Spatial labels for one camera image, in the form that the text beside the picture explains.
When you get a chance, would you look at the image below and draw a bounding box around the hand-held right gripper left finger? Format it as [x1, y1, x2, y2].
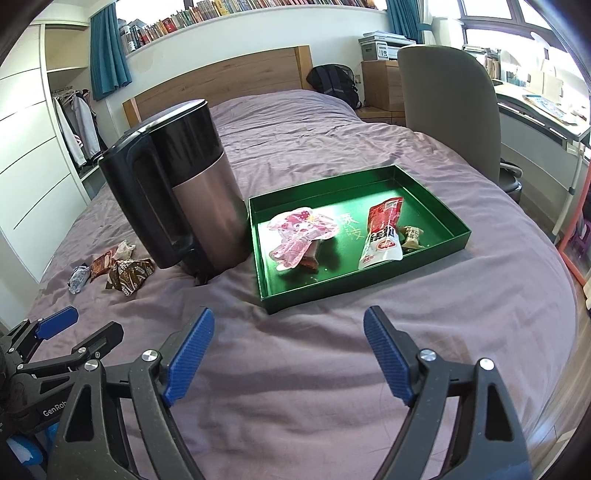
[55, 306, 216, 480]

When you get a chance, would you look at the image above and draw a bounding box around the grey office chair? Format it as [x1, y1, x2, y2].
[397, 44, 525, 206]

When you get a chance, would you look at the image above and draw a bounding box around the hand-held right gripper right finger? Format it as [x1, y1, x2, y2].
[363, 305, 532, 480]

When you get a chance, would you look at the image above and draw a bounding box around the row of books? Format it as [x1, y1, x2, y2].
[117, 0, 379, 51]

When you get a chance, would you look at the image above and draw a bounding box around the green cardboard tray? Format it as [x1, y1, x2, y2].
[248, 165, 472, 315]

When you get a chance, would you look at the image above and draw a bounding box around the small red snack bar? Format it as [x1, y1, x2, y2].
[298, 240, 321, 269]

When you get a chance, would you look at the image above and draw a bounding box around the white printer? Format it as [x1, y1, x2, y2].
[359, 31, 419, 62]

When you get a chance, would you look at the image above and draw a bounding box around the grey desk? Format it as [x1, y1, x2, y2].
[492, 80, 591, 241]

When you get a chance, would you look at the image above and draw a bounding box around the black backpack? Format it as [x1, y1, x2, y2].
[306, 64, 362, 110]

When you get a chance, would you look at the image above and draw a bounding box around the blue grey snack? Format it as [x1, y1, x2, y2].
[68, 264, 92, 294]

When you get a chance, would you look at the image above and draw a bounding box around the wooden headboard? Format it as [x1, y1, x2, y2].
[122, 45, 313, 125]

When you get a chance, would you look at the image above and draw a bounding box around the white striped hanging garment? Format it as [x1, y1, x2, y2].
[54, 95, 86, 167]

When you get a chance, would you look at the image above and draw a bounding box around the window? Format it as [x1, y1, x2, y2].
[457, 0, 591, 61]

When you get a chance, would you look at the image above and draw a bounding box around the long red white snack packet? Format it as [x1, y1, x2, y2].
[358, 197, 404, 271]

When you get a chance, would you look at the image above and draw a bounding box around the wooden drawer cabinet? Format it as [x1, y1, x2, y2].
[355, 60, 407, 127]

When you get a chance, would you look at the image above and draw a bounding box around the small beige candy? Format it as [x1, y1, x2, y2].
[398, 225, 426, 252]

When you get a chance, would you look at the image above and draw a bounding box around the teal curtain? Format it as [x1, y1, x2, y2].
[385, 0, 428, 47]
[89, 7, 132, 101]

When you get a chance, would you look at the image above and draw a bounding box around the white wardrobe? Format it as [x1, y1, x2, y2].
[0, 23, 112, 287]

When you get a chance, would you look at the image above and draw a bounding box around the pink cartoon snack packet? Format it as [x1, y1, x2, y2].
[267, 208, 340, 271]

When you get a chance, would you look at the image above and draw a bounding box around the red brown snack packet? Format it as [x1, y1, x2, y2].
[88, 247, 120, 282]

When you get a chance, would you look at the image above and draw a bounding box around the brown triangular snack packet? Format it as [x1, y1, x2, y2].
[105, 258, 157, 295]

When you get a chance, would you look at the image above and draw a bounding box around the black and copper electric kettle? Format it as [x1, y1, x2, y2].
[98, 99, 251, 283]

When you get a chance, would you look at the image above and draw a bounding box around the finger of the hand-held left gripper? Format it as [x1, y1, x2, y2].
[0, 305, 79, 365]
[18, 322, 124, 386]

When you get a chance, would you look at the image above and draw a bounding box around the bed with purple sheet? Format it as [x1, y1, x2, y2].
[14, 89, 580, 480]

